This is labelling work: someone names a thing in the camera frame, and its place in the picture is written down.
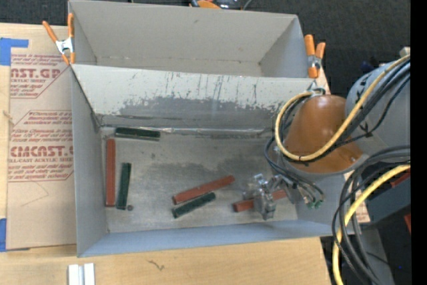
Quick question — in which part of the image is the grey metal bin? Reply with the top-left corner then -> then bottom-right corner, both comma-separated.
67,0 -> 346,258

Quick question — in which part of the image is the brown cardboard board red print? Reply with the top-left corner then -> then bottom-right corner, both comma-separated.
0,22 -> 78,252

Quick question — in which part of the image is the dark green flat block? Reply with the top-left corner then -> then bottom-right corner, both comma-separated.
171,192 -> 217,219
114,127 -> 161,141
115,162 -> 132,210

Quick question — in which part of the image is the red-brown block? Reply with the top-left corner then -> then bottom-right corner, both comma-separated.
171,175 -> 236,206
232,189 -> 288,213
105,138 -> 117,208

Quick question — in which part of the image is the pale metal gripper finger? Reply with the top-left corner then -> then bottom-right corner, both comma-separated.
242,173 -> 272,200
254,194 -> 278,222

